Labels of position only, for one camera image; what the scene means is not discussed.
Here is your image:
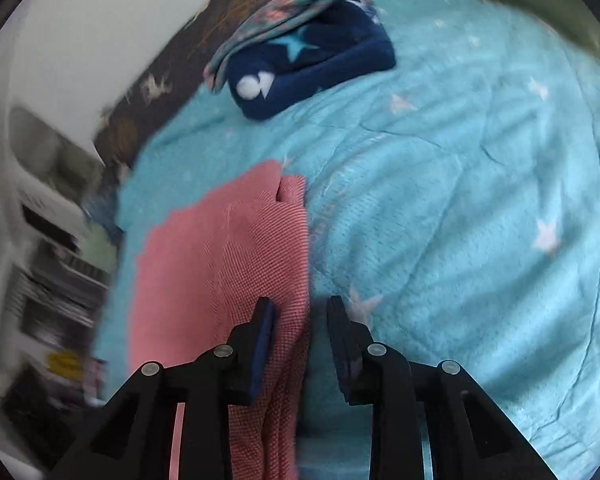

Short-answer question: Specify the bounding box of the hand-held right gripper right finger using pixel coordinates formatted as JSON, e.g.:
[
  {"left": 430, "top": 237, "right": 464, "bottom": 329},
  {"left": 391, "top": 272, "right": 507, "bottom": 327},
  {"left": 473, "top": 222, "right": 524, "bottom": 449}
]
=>
[{"left": 327, "top": 295, "right": 561, "bottom": 480}]

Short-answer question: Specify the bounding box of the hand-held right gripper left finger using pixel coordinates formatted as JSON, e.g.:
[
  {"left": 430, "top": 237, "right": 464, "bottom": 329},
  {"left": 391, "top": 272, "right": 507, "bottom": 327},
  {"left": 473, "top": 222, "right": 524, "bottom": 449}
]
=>
[{"left": 47, "top": 296, "right": 277, "bottom": 480}]

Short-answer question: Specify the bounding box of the pink knit garment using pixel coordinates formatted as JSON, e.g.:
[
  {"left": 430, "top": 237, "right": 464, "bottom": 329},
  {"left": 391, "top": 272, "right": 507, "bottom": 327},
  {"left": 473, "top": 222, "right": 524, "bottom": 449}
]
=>
[{"left": 129, "top": 159, "right": 312, "bottom": 480}]

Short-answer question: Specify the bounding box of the turquoise star blanket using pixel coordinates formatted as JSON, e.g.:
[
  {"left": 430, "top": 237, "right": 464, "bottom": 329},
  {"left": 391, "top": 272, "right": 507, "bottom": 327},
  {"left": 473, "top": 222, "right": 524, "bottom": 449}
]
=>
[{"left": 91, "top": 0, "right": 600, "bottom": 480}]

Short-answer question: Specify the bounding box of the white shelf unit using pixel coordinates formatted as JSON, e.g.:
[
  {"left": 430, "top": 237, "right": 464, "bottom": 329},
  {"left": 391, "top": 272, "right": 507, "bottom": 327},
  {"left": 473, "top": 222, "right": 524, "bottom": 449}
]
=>
[{"left": 0, "top": 102, "right": 118, "bottom": 413}]

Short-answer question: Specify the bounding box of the dark printed bedsheet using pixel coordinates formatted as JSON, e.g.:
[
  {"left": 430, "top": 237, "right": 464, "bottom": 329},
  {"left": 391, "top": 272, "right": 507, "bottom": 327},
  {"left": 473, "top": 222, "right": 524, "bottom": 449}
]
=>
[{"left": 92, "top": 0, "right": 446, "bottom": 171}]

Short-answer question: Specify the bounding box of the navy star garment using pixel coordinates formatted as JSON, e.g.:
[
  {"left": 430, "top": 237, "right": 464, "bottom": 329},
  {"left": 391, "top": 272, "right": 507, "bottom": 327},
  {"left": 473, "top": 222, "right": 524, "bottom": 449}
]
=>
[{"left": 227, "top": 0, "right": 397, "bottom": 121}]

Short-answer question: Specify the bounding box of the floral patterned garment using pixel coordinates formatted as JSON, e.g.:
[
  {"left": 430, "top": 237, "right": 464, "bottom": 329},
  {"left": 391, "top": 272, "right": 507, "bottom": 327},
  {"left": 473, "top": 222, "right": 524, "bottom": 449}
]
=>
[{"left": 203, "top": 0, "right": 381, "bottom": 92}]

